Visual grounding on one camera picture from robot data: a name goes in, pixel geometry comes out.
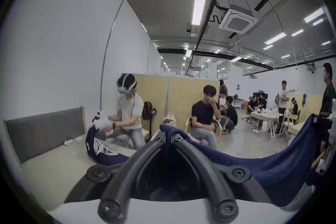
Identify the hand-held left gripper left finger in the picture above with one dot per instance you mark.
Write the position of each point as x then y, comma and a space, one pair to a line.
147, 154

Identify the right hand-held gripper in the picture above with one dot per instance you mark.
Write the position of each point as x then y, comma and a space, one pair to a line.
333, 110

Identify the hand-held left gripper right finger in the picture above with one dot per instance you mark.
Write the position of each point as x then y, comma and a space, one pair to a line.
195, 158

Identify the dark blue shirt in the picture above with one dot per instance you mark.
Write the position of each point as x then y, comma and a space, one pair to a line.
262, 167

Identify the wooden chair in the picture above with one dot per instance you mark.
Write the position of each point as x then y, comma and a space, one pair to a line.
287, 122
216, 125

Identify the dark blue garment white print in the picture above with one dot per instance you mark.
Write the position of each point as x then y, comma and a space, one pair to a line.
99, 150

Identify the group of people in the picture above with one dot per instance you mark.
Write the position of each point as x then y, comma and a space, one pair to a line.
254, 106
231, 112

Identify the table with pale cloth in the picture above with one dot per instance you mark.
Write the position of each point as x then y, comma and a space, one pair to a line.
265, 115

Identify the white hand controller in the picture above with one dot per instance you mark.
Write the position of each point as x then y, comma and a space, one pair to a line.
72, 141

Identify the bed with beige sheet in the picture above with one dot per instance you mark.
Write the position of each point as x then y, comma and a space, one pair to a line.
52, 173

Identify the grey padded headboard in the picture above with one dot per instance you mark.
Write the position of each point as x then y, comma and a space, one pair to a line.
44, 131

